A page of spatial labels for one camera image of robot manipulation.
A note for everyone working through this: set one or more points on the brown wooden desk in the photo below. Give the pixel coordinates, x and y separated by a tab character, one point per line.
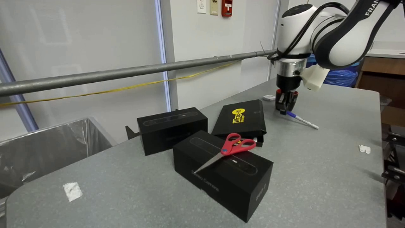
384	77

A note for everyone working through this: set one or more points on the black table clamp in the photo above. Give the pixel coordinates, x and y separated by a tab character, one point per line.
131	133

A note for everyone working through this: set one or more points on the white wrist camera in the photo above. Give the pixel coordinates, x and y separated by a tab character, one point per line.
315	77

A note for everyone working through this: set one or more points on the grey bin clear liner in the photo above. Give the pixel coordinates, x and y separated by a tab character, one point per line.
46	152

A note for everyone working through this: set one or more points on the small black cardboard box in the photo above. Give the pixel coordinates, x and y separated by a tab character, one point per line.
169	128

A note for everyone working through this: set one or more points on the white tape square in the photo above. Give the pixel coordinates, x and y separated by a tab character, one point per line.
72	191

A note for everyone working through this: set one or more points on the blue lined trash bin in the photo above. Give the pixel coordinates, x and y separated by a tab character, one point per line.
342	77

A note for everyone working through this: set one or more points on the grey metal rail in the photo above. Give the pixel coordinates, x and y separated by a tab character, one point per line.
127	72

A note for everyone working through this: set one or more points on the small white case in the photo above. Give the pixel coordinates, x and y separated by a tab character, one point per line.
269	98

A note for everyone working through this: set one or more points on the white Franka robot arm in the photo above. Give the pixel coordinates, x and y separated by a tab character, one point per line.
355	38

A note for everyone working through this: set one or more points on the white light switch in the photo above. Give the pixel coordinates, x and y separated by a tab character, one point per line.
202	5

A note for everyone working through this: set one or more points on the beige wall plate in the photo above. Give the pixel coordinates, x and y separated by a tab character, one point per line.
214	6

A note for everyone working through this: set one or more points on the small white paper scrap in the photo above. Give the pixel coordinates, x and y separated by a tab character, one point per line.
365	148

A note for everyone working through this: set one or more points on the large black cardboard box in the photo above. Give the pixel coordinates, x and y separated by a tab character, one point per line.
236	181

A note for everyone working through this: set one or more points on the blue capped white marker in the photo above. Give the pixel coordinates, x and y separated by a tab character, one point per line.
304	122

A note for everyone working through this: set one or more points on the flat black box yellow logo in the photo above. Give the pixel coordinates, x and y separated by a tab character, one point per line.
248	122

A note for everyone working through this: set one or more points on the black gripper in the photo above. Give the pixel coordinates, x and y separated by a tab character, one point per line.
289	82

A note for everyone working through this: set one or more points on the red fire alarm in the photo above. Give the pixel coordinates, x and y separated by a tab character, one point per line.
227	8

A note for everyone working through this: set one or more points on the black equipment beside table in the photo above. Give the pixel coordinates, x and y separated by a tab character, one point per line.
395	169

